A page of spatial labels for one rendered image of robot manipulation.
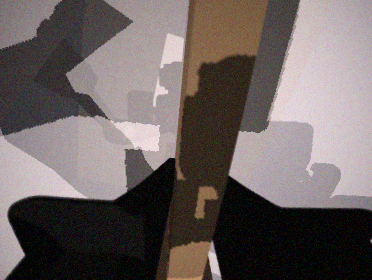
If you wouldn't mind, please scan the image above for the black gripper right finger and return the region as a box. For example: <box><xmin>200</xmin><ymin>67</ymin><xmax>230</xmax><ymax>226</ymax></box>
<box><xmin>212</xmin><ymin>176</ymin><xmax>372</xmax><ymax>280</ymax></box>

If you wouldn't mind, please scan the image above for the long brown wooden rail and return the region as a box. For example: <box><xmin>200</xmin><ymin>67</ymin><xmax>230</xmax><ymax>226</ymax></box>
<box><xmin>166</xmin><ymin>0</ymin><xmax>269</xmax><ymax>280</ymax></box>

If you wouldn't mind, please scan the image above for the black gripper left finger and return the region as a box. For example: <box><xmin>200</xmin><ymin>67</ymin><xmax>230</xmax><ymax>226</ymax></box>
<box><xmin>7</xmin><ymin>158</ymin><xmax>175</xmax><ymax>280</ymax></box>

